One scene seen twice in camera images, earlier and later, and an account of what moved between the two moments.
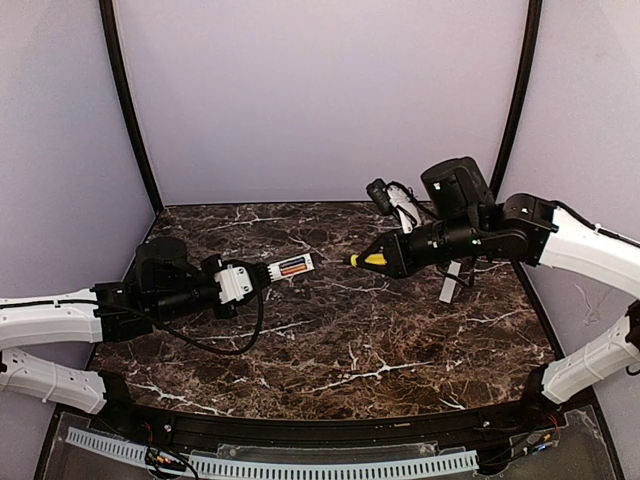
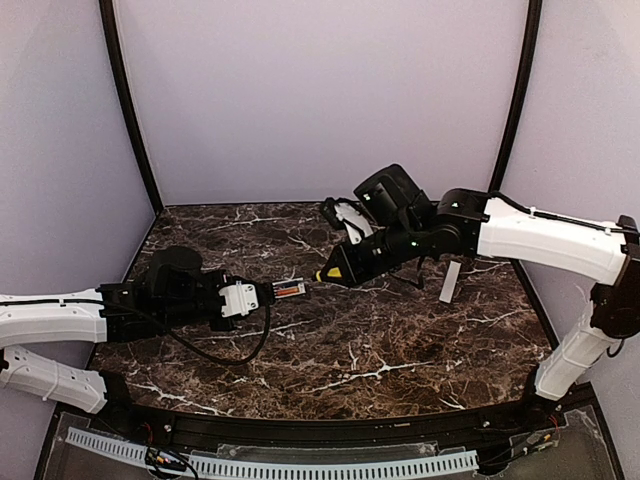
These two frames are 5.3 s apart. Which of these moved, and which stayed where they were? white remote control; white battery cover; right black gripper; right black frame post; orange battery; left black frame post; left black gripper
Moved: right black gripper; orange battery; white remote control; left black gripper
Stayed: white battery cover; right black frame post; left black frame post
